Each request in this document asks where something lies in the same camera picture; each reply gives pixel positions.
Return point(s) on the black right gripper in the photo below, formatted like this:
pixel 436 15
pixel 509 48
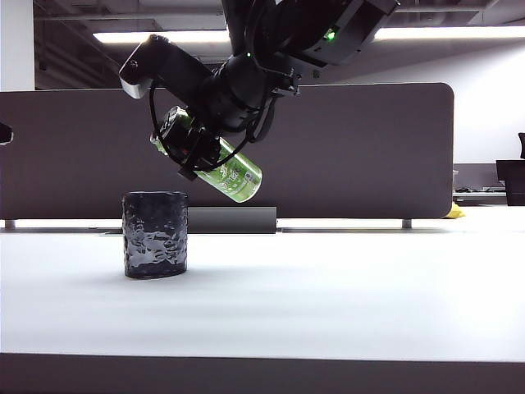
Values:
pixel 229 98

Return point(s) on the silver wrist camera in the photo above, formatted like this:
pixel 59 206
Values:
pixel 133 84

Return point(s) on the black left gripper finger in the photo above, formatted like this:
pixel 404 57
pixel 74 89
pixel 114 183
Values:
pixel 5 133

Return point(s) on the dark grey desk divider panel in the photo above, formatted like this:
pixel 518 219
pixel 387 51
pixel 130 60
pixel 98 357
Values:
pixel 348 156

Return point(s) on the green energy drink can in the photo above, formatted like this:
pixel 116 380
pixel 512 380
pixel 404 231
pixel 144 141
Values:
pixel 238 180

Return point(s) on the long ceiling light strip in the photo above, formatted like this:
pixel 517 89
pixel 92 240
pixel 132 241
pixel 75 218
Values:
pixel 451 33

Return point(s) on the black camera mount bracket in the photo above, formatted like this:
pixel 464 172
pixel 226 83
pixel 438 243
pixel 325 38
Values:
pixel 176 65

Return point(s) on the black office chair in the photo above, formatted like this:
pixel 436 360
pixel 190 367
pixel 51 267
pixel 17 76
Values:
pixel 521 145

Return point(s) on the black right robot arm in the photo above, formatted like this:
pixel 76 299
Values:
pixel 311 28

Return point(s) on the small yellow object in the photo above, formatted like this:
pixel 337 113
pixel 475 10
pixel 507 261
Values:
pixel 455 211

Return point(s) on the grey background desk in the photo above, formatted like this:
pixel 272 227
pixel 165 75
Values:
pixel 476 176

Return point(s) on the dark background cabinet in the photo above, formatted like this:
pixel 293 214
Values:
pixel 510 182

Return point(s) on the grey divider support foot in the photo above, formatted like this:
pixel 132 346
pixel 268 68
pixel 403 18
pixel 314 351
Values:
pixel 10 224
pixel 406 223

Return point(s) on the dark textured glass cup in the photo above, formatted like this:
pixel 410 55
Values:
pixel 155 238

